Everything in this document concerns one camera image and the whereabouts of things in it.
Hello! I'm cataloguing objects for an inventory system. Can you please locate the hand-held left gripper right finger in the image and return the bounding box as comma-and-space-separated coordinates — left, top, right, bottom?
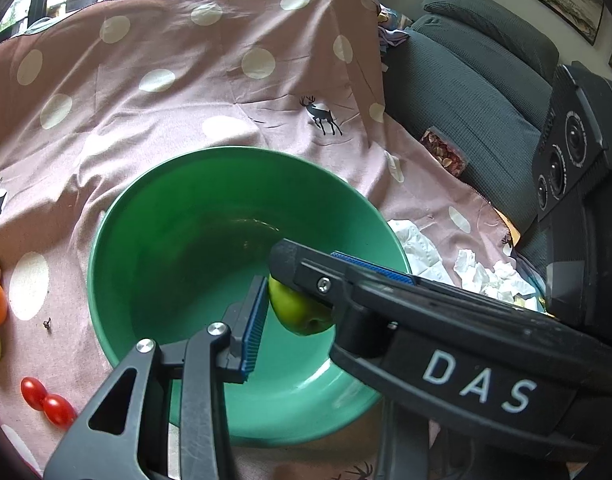
378, 400, 437, 480

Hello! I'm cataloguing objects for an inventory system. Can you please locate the crumpled white tissue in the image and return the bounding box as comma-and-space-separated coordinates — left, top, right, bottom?
453, 249, 539, 303
388, 219, 449, 286

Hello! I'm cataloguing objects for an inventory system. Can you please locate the clear snack packet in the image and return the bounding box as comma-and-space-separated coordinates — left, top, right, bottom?
420, 129, 469, 178

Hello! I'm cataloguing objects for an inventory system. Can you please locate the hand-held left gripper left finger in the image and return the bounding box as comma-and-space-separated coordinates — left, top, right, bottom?
43, 275, 270, 480

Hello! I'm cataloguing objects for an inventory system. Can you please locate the red cherry tomato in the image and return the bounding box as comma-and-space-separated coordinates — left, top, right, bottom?
42, 394, 78, 429
20, 377, 48, 412

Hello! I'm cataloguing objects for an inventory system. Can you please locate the green bowl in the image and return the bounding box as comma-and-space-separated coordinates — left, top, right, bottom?
87, 146, 413, 447

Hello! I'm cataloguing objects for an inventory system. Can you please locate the grey sofa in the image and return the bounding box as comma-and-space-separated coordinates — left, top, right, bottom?
381, 0, 562, 281

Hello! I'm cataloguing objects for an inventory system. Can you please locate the pink polka-dot blanket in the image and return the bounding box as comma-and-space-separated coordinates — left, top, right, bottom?
0, 0, 517, 480

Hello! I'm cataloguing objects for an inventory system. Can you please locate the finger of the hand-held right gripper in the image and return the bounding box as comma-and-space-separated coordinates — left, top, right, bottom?
268, 239, 592, 443

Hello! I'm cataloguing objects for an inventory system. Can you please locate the pile of clothes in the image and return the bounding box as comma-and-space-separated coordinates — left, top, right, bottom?
376, 5, 413, 50

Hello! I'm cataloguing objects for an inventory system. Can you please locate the green apple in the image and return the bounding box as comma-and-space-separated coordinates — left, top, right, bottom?
268, 275, 337, 336

